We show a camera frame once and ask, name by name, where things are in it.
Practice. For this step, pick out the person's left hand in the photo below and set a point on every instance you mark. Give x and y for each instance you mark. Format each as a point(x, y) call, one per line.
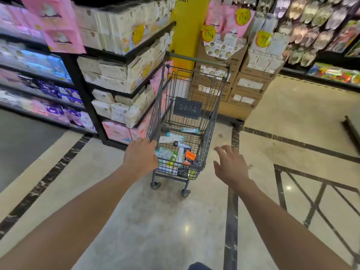
point(140, 158)

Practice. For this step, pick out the person's right hand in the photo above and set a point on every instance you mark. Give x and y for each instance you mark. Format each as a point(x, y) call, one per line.
point(233, 168)

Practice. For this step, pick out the person's left fingers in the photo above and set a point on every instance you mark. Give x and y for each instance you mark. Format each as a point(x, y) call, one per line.
point(143, 143)

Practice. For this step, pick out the person's right thumb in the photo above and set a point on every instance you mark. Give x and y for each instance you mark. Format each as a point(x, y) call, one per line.
point(217, 166)

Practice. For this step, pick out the person's right middle finger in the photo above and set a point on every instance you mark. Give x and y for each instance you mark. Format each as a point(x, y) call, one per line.
point(228, 150)

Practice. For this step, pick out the person's left forearm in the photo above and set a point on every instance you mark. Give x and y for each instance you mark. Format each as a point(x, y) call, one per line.
point(76, 222)

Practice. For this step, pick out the person's right forearm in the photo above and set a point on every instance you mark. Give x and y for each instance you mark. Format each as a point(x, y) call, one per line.
point(278, 230)

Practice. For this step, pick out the white flat box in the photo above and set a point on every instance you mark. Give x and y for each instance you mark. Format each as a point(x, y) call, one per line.
point(166, 139)

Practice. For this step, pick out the green white packet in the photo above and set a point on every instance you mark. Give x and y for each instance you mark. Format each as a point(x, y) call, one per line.
point(166, 156)

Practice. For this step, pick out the pink tissue packs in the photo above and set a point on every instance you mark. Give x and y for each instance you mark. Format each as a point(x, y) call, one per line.
point(118, 131)

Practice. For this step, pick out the orange packet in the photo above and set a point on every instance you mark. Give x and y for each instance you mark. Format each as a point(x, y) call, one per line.
point(191, 155)

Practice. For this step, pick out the white blue-capped tube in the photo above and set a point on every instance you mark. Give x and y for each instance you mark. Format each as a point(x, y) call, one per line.
point(175, 136)

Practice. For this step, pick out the white bottle with dark cap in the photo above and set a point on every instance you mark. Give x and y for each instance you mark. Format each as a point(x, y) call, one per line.
point(182, 145)

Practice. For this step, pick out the white teal tube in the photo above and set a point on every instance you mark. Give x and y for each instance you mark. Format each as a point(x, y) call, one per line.
point(189, 130)

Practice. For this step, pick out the black cart sign plate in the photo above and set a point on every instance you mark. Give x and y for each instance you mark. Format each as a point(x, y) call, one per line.
point(187, 108)

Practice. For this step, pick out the stack of brown cardboard boxes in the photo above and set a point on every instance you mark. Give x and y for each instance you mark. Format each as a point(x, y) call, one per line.
point(242, 89)

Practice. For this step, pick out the stacks of white tissue packs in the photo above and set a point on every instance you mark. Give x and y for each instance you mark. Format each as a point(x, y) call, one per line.
point(123, 67)

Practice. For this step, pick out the black shelf unit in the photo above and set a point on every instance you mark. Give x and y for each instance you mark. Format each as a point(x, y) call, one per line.
point(76, 78)

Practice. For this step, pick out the person's dark blue clothing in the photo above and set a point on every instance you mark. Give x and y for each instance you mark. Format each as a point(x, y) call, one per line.
point(199, 266)

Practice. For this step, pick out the white packs on boxes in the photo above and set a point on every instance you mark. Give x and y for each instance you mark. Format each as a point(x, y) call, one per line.
point(267, 50)

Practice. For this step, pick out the round yellow price tag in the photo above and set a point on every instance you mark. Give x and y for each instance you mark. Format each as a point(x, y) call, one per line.
point(208, 33)
point(263, 39)
point(243, 16)

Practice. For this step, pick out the yellow pillar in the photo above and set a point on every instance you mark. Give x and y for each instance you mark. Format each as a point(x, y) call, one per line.
point(189, 28)

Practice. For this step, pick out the aisle shelf of pastel packets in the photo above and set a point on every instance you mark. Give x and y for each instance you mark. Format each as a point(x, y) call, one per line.
point(33, 75)

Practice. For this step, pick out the shelf of colourful toys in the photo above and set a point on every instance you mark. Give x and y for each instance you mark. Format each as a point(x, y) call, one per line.
point(334, 73)

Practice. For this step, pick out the pink packs on boxes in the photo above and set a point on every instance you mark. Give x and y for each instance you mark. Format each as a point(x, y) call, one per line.
point(225, 18)

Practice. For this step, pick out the hanging pink packets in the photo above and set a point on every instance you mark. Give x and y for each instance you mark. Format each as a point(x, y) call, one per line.
point(59, 25)

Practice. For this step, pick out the rack of pastel slippers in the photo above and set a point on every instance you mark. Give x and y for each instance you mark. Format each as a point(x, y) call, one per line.
point(312, 25)

